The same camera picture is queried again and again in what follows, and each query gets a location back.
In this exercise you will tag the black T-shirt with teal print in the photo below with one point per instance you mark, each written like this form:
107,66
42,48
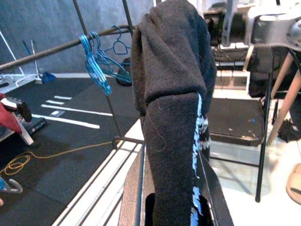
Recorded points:
169,70

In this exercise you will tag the black flat box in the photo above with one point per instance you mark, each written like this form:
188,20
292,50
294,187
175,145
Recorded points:
35,126

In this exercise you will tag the beige slipper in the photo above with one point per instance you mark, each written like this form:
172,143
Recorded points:
295,183

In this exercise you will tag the black cloth bundle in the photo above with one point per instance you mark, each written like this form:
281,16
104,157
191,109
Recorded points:
289,131

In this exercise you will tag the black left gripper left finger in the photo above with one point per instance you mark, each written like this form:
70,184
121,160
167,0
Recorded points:
130,202

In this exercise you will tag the white metal frame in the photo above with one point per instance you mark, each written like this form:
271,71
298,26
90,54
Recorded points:
18,81

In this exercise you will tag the blue broom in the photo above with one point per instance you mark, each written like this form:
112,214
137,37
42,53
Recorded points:
49,77

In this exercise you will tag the light wooden furniture legs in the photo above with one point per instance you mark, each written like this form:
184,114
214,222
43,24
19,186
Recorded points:
287,106

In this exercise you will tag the black metal clothes rack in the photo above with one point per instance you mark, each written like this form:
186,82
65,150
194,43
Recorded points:
47,52

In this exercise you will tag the black folding chair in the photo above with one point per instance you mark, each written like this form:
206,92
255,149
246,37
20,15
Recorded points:
235,117

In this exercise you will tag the blue plastic hanger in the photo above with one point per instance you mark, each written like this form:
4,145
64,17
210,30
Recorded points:
94,70
110,67
116,44

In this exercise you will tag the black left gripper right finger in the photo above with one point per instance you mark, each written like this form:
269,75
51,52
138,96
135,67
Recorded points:
217,204

